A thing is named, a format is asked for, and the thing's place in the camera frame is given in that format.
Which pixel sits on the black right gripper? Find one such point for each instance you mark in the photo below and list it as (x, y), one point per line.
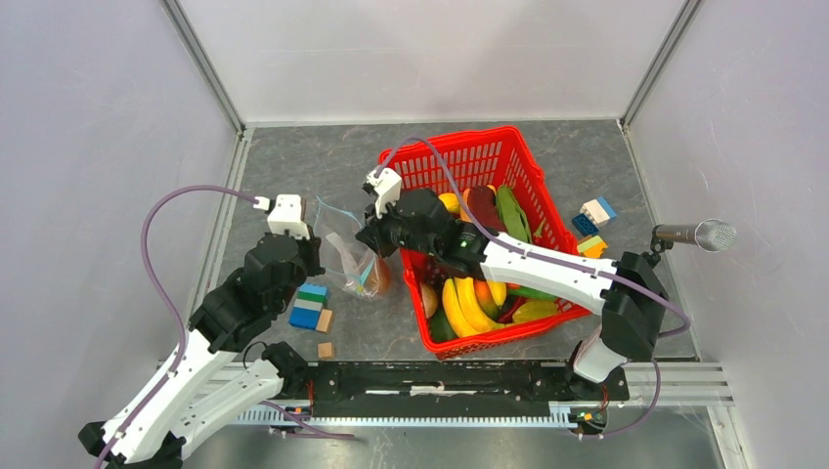
(373, 230)

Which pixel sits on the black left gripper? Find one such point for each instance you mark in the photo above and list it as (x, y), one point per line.
(313, 245)

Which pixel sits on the brown toy potato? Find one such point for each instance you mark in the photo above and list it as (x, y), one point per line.
(379, 280)

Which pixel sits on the clear zip top bag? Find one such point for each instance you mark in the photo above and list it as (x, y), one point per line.
(347, 261)

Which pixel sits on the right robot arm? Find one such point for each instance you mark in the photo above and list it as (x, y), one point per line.
(625, 293)

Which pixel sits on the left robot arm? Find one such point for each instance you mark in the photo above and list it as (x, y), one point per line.
(162, 426)

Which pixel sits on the yellow toy lemon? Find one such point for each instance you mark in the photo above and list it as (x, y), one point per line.
(451, 202)

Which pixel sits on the blue green stacked blocks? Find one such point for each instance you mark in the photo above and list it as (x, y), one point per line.
(306, 311)

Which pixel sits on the wooden block beside stack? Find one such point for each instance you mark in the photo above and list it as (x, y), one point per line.
(324, 321)

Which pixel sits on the toy onion half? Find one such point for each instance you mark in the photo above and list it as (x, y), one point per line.
(429, 299)

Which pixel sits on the yellow toy banana bunch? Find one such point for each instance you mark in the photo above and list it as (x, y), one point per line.
(465, 315)

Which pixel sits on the orange toy fruit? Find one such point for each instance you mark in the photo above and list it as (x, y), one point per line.
(486, 300)

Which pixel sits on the green toy corn husk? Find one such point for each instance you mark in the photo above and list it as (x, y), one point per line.
(514, 218)

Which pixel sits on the small wooden cube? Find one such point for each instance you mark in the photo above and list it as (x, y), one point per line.
(326, 351)

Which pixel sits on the red plastic basket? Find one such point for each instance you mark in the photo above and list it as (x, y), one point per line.
(494, 157)

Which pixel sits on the dark green toy avocado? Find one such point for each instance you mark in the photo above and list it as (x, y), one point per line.
(439, 327)

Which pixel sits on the green toy pepper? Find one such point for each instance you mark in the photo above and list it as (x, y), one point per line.
(530, 293)

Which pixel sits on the yellow toy starfruit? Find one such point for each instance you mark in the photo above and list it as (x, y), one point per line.
(533, 310)

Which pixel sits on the dark blue toy block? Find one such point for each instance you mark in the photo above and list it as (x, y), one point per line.
(584, 225)

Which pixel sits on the yellow green toy block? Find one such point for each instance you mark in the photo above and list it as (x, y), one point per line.
(592, 246)

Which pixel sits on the white blue toy block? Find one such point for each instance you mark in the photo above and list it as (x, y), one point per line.
(598, 211)

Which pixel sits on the silver microphone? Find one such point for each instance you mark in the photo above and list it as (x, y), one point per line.
(711, 235)

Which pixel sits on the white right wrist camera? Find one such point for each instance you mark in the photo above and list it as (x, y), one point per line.
(385, 184)

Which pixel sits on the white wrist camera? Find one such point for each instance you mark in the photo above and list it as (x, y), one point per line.
(285, 215)
(385, 184)

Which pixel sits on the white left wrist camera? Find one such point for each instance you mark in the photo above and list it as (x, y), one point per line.
(285, 215)

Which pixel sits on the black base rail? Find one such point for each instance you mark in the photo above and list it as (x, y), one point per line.
(451, 393)

